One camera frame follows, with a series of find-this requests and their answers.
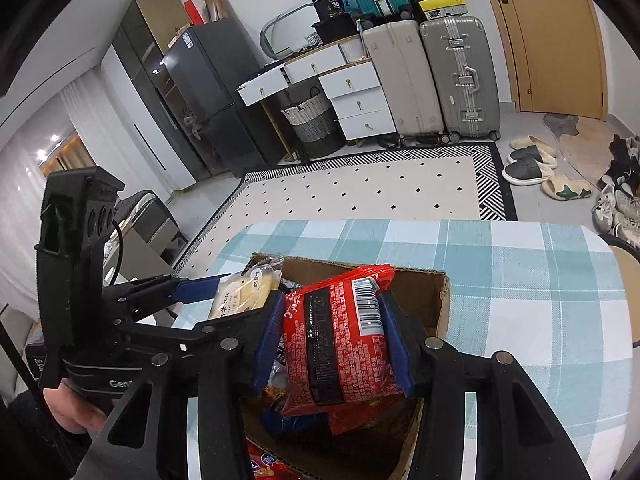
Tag black white patterned rug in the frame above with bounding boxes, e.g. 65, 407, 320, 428
172, 140, 519, 272

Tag clear pastry packet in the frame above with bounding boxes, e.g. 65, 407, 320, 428
207, 255, 286, 322

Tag dark grey fridge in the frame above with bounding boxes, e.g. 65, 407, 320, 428
162, 22, 287, 172

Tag dark glass cabinet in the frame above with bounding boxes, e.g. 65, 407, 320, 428
110, 0, 213, 182

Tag red bag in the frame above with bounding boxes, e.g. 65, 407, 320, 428
182, 0, 206, 26

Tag grey slipper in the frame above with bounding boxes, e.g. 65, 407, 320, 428
505, 144, 559, 169
501, 156, 555, 187

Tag bent metal tube frame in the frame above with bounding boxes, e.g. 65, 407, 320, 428
259, 2, 322, 59

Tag black printed box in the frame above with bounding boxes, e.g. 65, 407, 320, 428
310, 0, 352, 24

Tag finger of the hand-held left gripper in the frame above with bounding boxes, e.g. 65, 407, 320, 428
101, 274, 234, 312
116, 299, 274, 357

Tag blue cookie packet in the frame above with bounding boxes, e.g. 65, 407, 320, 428
260, 402, 331, 436

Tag grey armchair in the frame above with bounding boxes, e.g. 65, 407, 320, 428
114, 189, 187, 262

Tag black plastic bin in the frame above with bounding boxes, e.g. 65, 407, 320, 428
312, 13, 359, 44

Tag white desk with drawers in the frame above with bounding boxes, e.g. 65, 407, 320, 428
237, 42, 372, 107

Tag person's left hand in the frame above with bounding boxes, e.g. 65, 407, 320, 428
42, 385, 109, 434

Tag pile of shoes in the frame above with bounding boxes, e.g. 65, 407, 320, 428
592, 134, 640, 248

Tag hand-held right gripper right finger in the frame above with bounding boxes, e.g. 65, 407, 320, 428
375, 291, 594, 480

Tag red cone snack packet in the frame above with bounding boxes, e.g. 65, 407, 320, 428
247, 435, 303, 480

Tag red cookie packet black label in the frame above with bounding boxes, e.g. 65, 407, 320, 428
277, 263, 402, 419

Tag white drawer chest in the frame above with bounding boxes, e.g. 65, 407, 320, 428
317, 60, 399, 142

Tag round stool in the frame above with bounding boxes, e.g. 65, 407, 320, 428
597, 232, 640, 347

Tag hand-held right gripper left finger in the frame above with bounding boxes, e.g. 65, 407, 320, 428
80, 291, 286, 480

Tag grey brown door mat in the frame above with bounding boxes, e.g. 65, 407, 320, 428
542, 112, 627, 189

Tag beige suitcase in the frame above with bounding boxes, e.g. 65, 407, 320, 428
361, 20, 447, 144

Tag woven laundry basket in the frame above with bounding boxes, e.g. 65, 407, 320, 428
279, 87, 347, 159

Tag beige slipper green star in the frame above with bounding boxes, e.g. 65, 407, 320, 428
541, 175, 594, 202

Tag silver suitcase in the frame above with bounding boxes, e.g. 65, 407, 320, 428
419, 15, 502, 144

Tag person's left forearm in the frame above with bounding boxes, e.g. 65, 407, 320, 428
0, 392, 98, 480

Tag brown cardboard box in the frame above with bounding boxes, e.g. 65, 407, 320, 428
239, 252, 452, 480

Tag wooden door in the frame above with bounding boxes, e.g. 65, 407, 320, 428
474, 0, 609, 122

